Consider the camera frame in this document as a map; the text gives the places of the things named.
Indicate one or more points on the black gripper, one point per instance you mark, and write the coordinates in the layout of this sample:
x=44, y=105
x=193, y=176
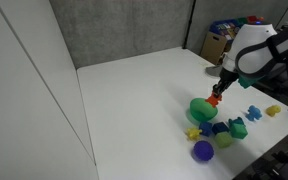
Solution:
x=229, y=78

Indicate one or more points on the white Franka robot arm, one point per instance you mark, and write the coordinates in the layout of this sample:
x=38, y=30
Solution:
x=250, y=43

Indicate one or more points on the green plastic bowl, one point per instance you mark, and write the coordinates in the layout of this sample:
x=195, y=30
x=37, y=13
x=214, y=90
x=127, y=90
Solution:
x=200, y=110

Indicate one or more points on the teal toy figure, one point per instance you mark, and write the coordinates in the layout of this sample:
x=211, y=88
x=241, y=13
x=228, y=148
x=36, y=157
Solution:
x=236, y=120

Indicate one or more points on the dark blue block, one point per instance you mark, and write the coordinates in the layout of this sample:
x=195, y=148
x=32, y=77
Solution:
x=205, y=128
x=220, y=127

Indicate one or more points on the light blue toy figure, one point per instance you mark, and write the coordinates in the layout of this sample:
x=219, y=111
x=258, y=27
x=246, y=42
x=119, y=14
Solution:
x=253, y=113

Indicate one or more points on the brown cardboard box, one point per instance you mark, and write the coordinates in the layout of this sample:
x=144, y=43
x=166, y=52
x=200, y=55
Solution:
x=212, y=46

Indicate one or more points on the lime green cube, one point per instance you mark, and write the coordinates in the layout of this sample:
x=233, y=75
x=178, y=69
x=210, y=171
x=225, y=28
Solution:
x=223, y=140

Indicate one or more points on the yellow star toy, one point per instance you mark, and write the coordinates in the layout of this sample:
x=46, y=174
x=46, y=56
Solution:
x=193, y=133

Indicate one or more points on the yellow toy figure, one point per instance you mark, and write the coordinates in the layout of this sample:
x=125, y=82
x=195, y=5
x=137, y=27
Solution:
x=272, y=110

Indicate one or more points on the purple spiky ball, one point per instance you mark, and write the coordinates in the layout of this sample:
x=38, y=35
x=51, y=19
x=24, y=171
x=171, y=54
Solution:
x=203, y=150

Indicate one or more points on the cardboard box with items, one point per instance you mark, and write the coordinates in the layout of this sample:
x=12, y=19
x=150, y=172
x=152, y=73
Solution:
x=227, y=27

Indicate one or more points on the black vertical pole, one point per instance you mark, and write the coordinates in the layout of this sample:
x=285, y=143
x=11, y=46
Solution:
x=189, y=23

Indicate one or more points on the green wrist camera housing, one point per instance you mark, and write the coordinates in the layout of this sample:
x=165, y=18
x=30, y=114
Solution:
x=249, y=82

